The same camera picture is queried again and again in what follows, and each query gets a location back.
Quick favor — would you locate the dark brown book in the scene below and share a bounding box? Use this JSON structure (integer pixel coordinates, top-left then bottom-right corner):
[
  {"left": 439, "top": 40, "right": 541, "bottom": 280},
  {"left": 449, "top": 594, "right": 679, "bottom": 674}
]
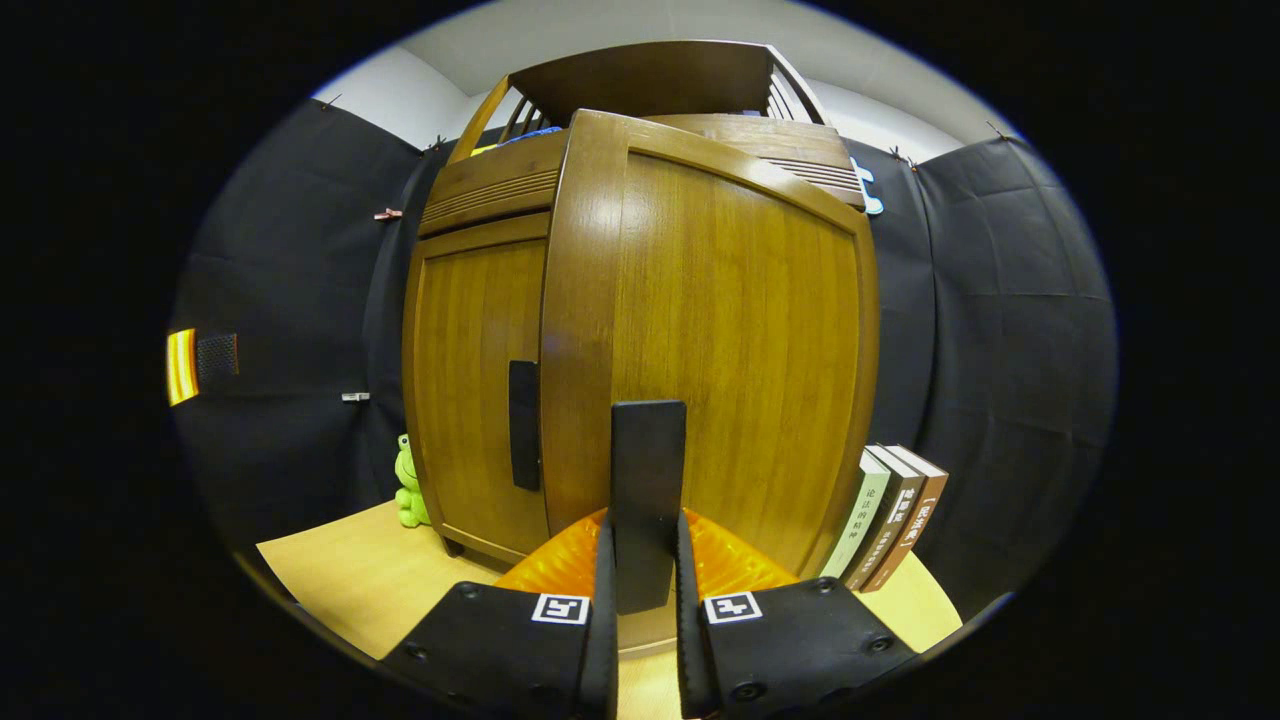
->
[{"left": 845, "top": 445, "right": 926, "bottom": 591}]

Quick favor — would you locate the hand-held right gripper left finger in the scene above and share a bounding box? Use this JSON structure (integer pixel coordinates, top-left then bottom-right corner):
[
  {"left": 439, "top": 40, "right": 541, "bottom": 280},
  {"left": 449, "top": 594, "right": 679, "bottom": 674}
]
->
[{"left": 378, "top": 508, "right": 619, "bottom": 720}]

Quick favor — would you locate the green frog toy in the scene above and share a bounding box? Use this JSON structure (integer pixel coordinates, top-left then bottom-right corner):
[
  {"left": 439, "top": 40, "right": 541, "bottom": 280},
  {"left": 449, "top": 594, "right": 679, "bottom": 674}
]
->
[{"left": 394, "top": 433, "right": 433, "bottom": 529}]

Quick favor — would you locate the wooden double-door shoe cabinet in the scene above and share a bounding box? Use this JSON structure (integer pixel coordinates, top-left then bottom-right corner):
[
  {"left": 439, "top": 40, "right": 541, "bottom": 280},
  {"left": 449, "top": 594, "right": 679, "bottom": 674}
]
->
[{"left": 403, "top": 40, "right": 869, "bottom": 571}]

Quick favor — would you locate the white and green book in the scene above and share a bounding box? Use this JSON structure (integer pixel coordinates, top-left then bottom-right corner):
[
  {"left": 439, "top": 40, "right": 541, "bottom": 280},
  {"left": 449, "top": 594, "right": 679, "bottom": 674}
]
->
[{"left": 820, "top": 450, "right": 891, "bottom": 581}]

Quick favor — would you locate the wooden cabinet door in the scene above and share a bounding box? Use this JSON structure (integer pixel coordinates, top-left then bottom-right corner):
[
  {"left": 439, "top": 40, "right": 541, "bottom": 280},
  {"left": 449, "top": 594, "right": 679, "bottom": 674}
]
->
[
  {"left": 538, "top": 108, "right": 883, "bottom": 651},
  {"left": 403, "top": 212, "right": 553, "bottom": 566}
]

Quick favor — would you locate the orange-brown book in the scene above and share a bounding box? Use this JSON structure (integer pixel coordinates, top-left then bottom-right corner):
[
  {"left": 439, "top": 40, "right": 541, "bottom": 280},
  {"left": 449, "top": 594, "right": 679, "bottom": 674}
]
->
[{"left": 862, "top": 445, "right": 949, "bottom": 593}]

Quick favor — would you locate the wooden drawer with black knob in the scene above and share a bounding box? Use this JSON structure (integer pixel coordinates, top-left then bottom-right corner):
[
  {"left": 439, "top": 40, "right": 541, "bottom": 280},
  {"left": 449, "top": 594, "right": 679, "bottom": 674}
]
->
[{"left": 418, "top": 113, "right": 867, "bottom": 239}]

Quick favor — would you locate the black backdrop cloth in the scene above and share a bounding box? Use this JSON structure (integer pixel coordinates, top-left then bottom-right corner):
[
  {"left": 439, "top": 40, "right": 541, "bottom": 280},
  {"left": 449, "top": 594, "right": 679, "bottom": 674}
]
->
[{"left": 170, "top": 98, "right": 1118, "bottom": 616}]

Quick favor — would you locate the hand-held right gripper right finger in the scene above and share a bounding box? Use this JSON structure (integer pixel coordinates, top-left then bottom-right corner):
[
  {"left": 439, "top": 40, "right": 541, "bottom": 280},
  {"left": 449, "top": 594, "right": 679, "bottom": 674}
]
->
[{"left": 675, "top": 508, "right": 919, "bottom": 719}]

